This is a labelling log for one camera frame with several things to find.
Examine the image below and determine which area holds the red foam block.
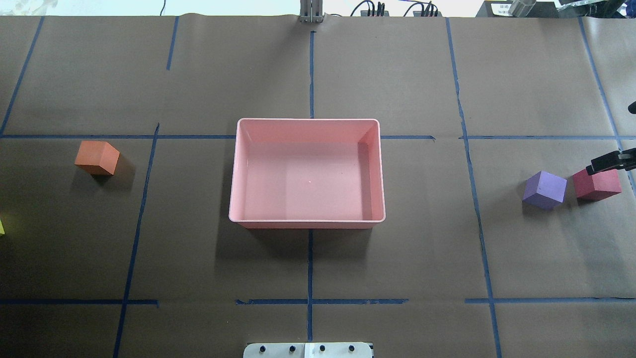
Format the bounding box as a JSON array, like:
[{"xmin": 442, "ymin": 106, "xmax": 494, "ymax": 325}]
[{"xmin": 572, "ymin": 169, "xmax": 622, "ymax": 201}]

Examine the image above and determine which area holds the purple foam block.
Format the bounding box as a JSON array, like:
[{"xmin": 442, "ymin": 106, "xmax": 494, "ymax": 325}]
[{"xmin": 522, "ymin": 171, "xmax": 567, "ymax": 210}]

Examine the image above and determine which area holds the orange foam block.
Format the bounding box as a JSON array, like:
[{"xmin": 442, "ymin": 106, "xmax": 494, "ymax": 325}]
[{"xmin": 75, "ymin": 140, "xmax": 120, "ymax": 176}]

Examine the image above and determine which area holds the pink plastic bin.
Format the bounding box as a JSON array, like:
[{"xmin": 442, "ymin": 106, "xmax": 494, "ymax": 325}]
[{"xmin": 229, "ymin": 118, "xmax": 387, "ymax": 229}]

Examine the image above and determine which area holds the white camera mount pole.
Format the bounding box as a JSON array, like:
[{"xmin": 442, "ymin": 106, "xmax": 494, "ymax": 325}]
[{"xmin": 242, "ymin": 342, "xmax": 375, "ymax": 358}]

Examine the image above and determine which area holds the aluminium frame post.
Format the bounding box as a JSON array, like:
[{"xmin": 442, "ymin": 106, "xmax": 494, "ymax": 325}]
[{"xmin": 299, "ymin": 0, "xmax": 324, "ymax": 23}]

